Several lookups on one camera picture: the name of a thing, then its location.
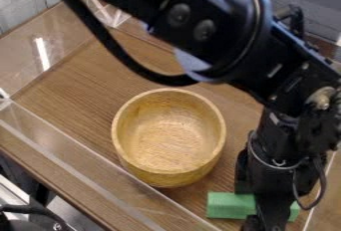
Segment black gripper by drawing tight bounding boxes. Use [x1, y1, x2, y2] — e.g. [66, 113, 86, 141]
[234, 131, 327, 231]

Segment green rectangular block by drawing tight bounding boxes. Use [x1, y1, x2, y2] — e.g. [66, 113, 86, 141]
[206, 191, 301, 222]

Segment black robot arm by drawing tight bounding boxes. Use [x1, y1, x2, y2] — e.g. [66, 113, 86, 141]
[63, 0, 341, 231]

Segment light wooden bowl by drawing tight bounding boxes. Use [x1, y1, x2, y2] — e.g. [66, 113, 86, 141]
[111, 89, 226, 188]

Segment black cable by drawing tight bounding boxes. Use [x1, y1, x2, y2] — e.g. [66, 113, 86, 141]
[0, 204, 69, 231]

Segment clear acrylic corner bracket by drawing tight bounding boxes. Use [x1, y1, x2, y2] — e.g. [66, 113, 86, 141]
[86, 0, 132, 28]

